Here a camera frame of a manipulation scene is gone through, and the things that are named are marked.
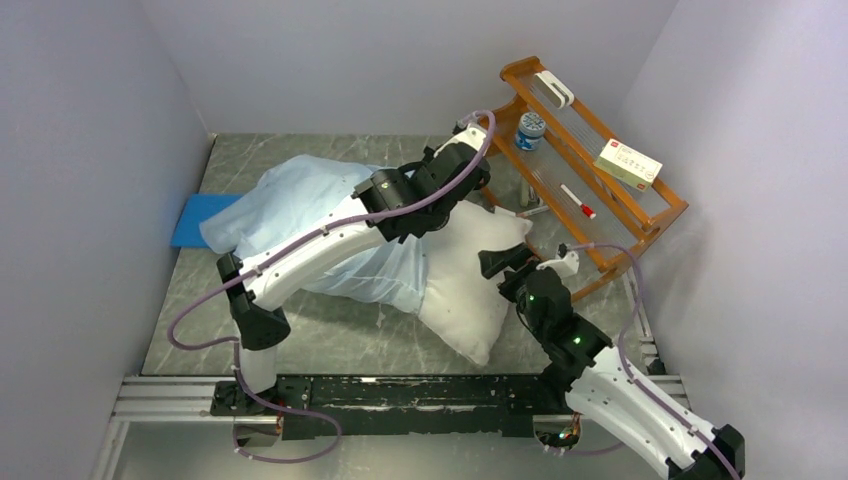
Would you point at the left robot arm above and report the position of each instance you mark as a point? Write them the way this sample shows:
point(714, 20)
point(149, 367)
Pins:
point(391, 204)

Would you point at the light blue pillowcase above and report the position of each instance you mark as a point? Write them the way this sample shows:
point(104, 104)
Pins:
point(289, 199)

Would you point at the orange wooden shelf rack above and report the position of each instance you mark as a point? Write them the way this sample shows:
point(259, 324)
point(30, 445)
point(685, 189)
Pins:
point(627, 222)

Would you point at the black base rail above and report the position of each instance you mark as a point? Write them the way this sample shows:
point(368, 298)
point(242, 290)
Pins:
point(298, 424)

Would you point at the blue white jar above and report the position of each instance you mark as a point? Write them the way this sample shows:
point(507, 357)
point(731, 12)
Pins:
point(531, 128)

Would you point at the red white marker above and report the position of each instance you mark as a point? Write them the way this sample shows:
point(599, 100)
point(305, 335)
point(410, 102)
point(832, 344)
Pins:
point(586, 210)

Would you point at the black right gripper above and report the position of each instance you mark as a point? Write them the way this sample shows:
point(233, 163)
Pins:
point(519, 258)

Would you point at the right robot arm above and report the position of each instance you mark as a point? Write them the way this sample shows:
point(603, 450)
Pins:
point(592, 376)

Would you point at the white medicine box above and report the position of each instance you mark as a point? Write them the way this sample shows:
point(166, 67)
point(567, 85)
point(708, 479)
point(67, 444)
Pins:
point(628, 165)

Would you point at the white rectangular device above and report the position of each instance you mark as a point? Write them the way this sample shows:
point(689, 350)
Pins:
point(553, 89)

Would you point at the grey pen on table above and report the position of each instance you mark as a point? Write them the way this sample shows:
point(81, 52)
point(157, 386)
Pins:
point(533, 211)

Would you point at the white pillow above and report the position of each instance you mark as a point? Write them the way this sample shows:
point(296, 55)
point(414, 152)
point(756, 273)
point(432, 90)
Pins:
point(459, 305)

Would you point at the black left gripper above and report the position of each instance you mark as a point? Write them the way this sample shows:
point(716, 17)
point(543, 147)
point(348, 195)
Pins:
point(429, 161)

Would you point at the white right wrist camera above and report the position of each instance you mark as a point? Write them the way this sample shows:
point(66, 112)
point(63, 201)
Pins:
point(565, 263)

